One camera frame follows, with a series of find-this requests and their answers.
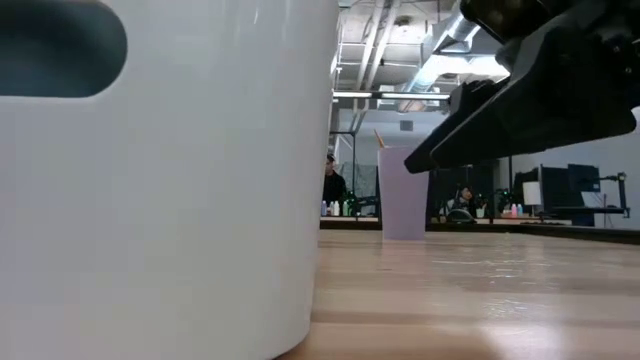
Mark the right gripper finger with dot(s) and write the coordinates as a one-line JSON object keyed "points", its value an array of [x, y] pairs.
{"points": [[550, 110], [465, 110]]}

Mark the long ceiling light strip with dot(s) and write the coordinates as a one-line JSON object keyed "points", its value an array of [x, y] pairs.
{"points": [[390, 95]]}

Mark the white plastic tray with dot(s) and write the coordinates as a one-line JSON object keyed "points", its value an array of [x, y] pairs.
{"points": [[175, 200]]}

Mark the black background monitor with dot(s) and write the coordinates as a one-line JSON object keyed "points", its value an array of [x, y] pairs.
{"points": [[582, 177]]}

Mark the lavender plastic cup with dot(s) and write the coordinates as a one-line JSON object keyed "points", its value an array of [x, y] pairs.
{"points": [[402, 200]]}

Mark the person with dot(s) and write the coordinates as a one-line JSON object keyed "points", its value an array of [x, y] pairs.
{"points": [[464, 197], [334, 185]]}

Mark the black background rig frame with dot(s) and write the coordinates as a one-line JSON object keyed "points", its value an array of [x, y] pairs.
{"points": [[353, 165]]}

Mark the white table lamp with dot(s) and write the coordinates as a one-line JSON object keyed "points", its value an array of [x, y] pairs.
{"points": [[531, 192]]}

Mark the pink bottle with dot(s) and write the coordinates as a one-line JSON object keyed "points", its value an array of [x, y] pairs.
{"points": [[513, 210]]}

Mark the black partition panel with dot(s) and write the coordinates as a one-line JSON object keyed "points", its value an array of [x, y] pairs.
{"points": [[445, 190]]}

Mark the ceiling light panel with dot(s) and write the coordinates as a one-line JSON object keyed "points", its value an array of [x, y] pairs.
{"points": [[475, 67]]}

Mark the large dark teal paint bottle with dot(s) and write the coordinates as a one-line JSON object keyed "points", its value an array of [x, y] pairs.
{"points": [[50, 50]]}

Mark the thin wooden paintbrush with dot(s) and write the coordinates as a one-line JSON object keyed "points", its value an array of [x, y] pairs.
{"points": [[380, 139]]}

